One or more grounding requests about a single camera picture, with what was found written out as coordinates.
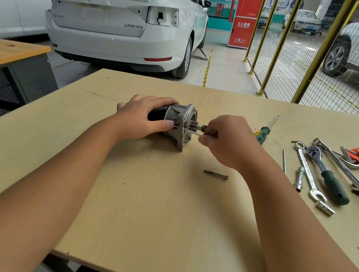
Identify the wooden topped black workbench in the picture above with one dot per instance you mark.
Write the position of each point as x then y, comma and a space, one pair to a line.
4, 76

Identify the long thin steel bolt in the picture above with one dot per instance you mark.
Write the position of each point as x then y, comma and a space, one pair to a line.
193, 131

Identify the grey starter motor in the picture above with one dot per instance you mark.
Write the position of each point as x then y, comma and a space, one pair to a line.
181, 121

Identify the person's left hand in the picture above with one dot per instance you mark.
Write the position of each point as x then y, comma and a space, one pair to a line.
135, 118

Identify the person's right thumb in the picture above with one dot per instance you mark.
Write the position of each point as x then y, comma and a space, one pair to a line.
206, 140

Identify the person's right forearm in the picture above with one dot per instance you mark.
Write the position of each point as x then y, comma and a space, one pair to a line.
297, 244

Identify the thin steel rod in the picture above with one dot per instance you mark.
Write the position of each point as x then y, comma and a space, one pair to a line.
284, 162

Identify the yellow framed mesh fence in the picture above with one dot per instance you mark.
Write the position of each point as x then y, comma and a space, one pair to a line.
310, 59

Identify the person's right hand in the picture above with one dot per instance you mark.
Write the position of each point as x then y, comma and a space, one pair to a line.
232, 141

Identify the person's left thumb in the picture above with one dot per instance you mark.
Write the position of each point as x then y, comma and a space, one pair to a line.
161, 125

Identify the small white background car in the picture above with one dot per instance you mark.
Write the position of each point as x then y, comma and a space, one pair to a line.
303, 22

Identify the white sedan car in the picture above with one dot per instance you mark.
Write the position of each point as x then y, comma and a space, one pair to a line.
122, 19

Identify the large chrome wrench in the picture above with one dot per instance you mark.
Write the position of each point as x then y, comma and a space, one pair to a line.
356, 180

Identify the dark steel bolt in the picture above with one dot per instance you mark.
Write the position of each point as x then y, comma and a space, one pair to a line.
215, 175

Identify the chrome combination wrench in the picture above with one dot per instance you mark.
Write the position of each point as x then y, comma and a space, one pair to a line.
308, 179

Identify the red fire equipment cabinet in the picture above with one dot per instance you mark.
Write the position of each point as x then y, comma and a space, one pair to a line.
246, 17

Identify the small chrome socket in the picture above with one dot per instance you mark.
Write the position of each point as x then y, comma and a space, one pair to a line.
299, 179

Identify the person's left forearm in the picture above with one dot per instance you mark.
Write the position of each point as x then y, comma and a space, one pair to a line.
34, 193

